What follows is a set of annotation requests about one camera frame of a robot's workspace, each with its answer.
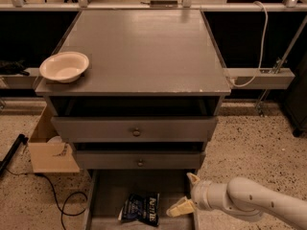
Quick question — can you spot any black bar on floor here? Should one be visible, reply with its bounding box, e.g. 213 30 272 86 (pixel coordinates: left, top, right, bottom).
0 134 28 176

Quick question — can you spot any bottom grey drawer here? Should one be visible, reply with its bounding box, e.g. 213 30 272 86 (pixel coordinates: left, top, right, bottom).
83 170 195 230

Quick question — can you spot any cardboard box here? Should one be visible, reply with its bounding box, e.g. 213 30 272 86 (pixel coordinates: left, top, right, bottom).
28 107 80 173

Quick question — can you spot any middle grey drawer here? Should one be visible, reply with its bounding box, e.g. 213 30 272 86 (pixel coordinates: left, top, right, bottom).
74 142 206 170

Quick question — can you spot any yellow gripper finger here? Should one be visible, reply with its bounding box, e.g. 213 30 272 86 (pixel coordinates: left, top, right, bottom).
166 196 196 218
186 172 201 187

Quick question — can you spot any grey drawer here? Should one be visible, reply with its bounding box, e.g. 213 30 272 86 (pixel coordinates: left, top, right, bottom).
83 170 195 230
51 117 217 143
74 142 206 170

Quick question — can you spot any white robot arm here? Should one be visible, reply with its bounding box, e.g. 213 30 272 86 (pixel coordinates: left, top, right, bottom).
166 172 307 230

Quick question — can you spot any grey drawer cabinet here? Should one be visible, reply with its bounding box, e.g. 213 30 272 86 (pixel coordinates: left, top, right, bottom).
34 9 232 177

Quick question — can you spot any top grey drawer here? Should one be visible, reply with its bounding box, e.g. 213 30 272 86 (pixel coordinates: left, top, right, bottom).
51 117 217 143

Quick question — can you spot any white bowl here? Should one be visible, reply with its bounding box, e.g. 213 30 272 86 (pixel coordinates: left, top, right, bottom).
39 52 89 83

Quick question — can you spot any white hanging cable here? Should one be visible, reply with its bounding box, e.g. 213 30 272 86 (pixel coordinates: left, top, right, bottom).
229 0 270 88

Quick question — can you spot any black floor cable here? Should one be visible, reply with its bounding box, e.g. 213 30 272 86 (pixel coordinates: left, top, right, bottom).
4 166 88 230

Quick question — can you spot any blue chip bag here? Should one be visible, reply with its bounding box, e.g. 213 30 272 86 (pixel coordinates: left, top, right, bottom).
118 194 159 227

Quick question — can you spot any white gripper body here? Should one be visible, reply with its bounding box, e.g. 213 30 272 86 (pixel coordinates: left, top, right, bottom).
191 180 228 211

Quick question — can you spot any black cloth on rail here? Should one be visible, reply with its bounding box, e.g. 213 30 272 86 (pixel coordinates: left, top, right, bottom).
0 60 30 76

